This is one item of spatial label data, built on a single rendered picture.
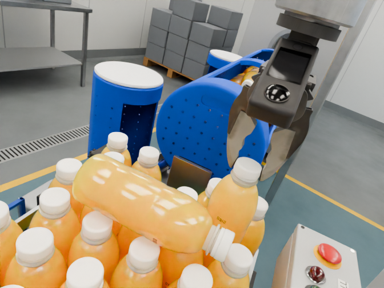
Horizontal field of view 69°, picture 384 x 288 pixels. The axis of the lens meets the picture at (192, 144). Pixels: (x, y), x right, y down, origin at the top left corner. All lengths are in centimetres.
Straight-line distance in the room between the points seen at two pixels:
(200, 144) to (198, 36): 374
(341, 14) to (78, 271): 38
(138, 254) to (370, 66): 554
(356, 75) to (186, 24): 310
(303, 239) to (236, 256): 15
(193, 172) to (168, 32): 417
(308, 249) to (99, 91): 90
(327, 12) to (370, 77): 544
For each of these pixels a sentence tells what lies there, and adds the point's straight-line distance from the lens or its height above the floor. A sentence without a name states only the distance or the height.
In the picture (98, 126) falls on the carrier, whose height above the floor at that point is 82.
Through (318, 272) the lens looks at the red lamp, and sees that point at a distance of 46.
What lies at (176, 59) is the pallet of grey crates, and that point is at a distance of 462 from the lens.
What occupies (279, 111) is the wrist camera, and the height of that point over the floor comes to 133.
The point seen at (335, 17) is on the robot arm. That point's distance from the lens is 33.
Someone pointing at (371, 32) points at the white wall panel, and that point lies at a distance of 573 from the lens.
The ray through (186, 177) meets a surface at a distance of 68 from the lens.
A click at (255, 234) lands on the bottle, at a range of 52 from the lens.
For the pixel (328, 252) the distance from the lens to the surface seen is 51.
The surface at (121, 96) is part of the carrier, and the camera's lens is 109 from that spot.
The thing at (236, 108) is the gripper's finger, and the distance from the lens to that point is 37.
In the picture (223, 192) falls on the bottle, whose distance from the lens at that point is 41.
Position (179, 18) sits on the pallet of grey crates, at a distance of 457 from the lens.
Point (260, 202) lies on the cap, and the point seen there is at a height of 111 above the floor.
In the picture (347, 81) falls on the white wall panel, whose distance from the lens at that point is 579.
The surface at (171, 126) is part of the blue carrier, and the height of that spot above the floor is 109.
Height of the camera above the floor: 141
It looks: 29 degrees down
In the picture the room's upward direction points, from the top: 16 degrees clockwise
